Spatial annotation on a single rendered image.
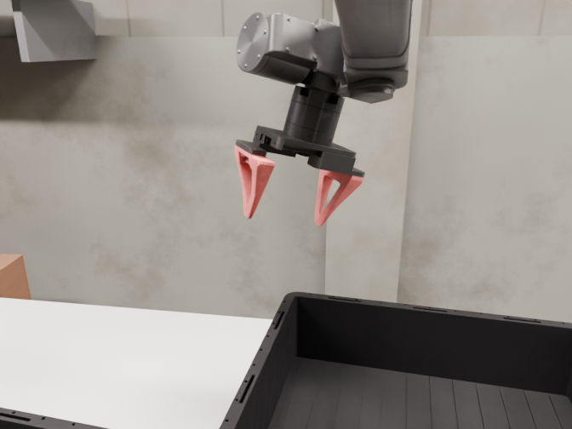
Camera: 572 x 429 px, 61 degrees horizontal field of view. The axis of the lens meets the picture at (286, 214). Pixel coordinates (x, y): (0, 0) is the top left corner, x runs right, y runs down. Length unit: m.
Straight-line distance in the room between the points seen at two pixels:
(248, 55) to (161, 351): 0.67
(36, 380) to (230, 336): 0.36
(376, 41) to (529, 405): 0.51
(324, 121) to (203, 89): 1.61
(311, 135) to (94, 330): 0.74
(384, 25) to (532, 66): 1.73
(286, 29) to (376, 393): 0.47
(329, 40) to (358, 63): 0.07
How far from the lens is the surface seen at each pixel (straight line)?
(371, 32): 0.40
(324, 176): 0.60
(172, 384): 0.93
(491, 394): 0.74
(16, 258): 2.42
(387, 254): 2.00
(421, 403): 0.69
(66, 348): 1.08
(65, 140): 2.43
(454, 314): 0.69
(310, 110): 0.52
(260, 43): 0.48
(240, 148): 0.53
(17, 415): 0.56
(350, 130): 1.85
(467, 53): 2.05
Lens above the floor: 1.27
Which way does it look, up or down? 19 degrees down
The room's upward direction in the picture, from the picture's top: straight up
